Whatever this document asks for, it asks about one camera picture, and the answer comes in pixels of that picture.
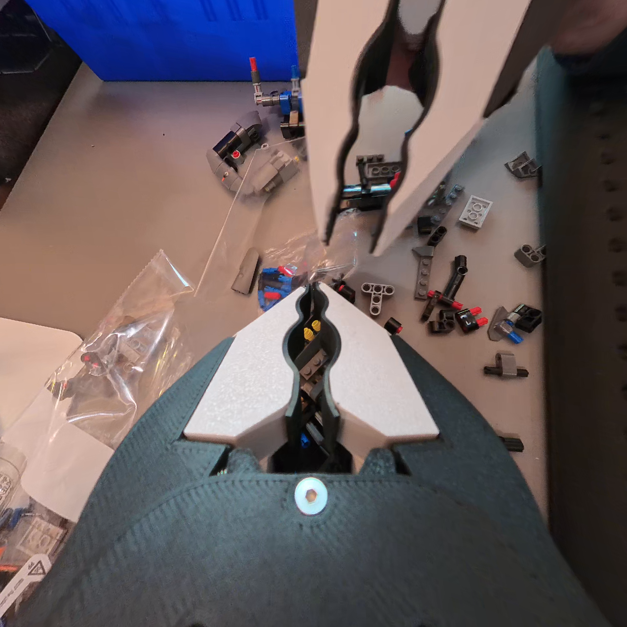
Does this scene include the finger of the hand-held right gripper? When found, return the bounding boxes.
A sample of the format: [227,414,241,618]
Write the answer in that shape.
[371,0,533,257]
[300,0,391,247]

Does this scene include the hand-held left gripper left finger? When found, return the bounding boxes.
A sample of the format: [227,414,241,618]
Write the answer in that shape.
[182,284,316,473]

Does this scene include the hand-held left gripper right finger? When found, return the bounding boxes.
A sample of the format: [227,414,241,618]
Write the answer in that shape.
[313,283,441,473]

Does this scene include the black lego chassis assembly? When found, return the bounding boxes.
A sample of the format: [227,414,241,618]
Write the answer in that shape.
[289,294,344,473]

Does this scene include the black lego assembly shiny bar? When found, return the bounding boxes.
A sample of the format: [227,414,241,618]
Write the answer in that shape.
[338,154,408,212]

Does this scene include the grey black lego axle connector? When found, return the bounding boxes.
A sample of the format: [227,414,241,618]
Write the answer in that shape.
[483,351,531,378]

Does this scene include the grey lego wedge blue pin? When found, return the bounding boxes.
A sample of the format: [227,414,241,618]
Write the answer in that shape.
[488,306,521,343]

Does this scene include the person's right forearm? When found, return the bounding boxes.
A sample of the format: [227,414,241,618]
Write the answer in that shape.
[554,0,627,56]

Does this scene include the blue grey axle lego assembly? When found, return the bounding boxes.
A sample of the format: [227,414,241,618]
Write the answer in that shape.
[247,56,307,140]

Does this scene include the grey lego block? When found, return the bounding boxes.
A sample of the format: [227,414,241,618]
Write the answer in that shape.
[250,149,300,197]

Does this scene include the grey T-shaped lego beam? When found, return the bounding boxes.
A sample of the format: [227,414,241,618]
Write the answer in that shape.
[362,282,399,319]

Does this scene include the crumpled bag of lego pins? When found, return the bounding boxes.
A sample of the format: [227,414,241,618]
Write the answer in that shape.
[257,216,363,314]

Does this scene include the curved grey black lego assembly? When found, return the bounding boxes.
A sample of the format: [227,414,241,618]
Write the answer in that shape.
[206,110,265,194]

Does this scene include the black lego brick red pins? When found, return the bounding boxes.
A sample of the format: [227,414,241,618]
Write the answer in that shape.
[455,307,490,334]

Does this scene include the dark bluish grey lego plates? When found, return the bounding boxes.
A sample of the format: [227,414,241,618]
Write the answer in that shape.
[430,184,464,216]

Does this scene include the grey curved lego panel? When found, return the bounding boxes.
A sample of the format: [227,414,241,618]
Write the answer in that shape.
[231,247,260,295]

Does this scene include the dark grey lego wedge plate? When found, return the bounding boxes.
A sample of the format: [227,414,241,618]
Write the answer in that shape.
[412,246,436,301]

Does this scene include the light grey lego plate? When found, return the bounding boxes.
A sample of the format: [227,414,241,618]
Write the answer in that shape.
[458,194,493,227]

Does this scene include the clear bag grey lego pieces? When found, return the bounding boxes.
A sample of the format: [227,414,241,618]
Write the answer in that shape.
[46,250,197,451]

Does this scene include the black angled lego liftarm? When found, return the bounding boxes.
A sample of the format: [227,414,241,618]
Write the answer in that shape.
[422,255,467,321]

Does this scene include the black shiny lego piece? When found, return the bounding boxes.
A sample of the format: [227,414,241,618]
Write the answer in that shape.
[511,304,543,331]

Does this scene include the grey lego pin connector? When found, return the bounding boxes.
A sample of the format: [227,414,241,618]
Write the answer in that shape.
[514,243,546,268]

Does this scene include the clear bag mixed lego pieces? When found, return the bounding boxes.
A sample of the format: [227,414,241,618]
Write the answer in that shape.
[0,446,74,618]

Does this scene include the flat clear plastic bag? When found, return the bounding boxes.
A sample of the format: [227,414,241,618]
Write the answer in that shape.
[193,137,309,297]

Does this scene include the blue plastic bin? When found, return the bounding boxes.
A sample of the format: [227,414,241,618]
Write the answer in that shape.
[24,0,319,83]

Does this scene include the white rounded board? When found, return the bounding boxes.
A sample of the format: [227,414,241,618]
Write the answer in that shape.
[0,317,84,417]

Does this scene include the dark grey lego slope bracket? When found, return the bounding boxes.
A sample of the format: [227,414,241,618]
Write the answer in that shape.
[505,151,543,179]

